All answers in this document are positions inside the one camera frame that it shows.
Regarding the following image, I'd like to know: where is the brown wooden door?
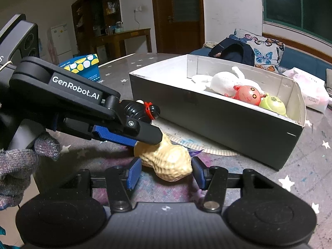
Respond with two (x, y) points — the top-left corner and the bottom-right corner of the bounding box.
(150, 0), (205, 55)

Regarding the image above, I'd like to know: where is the butterfly print pillow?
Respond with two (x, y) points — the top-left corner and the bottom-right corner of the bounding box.
(228, 28), (285, 72)

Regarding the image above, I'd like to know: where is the white and pink soft package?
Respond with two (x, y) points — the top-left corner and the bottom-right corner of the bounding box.
(281, 67), (331, 114)

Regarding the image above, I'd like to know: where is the white fridge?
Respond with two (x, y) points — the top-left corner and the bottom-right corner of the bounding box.
(50, 23), (73, 56)

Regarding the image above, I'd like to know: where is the person's left hand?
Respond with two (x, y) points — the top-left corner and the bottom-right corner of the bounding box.
(0, 131), (62, 210)

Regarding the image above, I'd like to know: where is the grey cardboard box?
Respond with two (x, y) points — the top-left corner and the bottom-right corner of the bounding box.
(129, 54), (307, 172)

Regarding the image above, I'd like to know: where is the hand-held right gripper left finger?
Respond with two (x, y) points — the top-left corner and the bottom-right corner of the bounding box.
(60, 158), (143, 212)

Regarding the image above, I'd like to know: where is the brown wooden desk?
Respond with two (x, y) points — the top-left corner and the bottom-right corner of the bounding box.
(92, 28), (152, 63)

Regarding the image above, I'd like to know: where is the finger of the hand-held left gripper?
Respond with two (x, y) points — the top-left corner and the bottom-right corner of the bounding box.
(91, 95), (164, 147)

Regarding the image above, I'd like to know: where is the green round toy figure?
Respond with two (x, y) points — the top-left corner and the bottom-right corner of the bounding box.
(259, 95), (288, 117)

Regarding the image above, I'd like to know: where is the dark blue backpack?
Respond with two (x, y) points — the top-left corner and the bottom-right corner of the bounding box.
(209, 38), (256, 67)

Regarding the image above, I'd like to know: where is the blue yellow-dotted tissue box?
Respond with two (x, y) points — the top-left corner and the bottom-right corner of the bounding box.
(59, 54), (102, 82)

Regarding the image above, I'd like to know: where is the dark wooden shelf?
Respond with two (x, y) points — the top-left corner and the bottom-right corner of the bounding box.
(71, 0), (122, 57)

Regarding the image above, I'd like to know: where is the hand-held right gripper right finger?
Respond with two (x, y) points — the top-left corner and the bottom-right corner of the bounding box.
(191, 158), (276, 212)

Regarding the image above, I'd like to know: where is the green-framed window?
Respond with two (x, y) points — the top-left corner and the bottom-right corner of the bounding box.
(261, 0), (332, 48)

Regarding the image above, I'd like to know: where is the blue sofa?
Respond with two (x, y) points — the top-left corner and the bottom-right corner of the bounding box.
(189, 45), (332, 76)

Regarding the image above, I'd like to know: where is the white plush rabbit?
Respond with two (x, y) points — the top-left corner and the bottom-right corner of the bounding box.
(191, 66), (265, 95)

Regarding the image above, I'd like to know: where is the beige peanut toy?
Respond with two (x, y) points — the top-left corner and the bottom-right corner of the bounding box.
(133, 133), (193, 183)

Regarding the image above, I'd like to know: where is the black round toy figure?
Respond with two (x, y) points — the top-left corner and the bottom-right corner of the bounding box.
(122, 99), (161, 125)

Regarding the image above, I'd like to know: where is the red round toy figure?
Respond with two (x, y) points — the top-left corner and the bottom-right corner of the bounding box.
(224, 84), (265, 107)

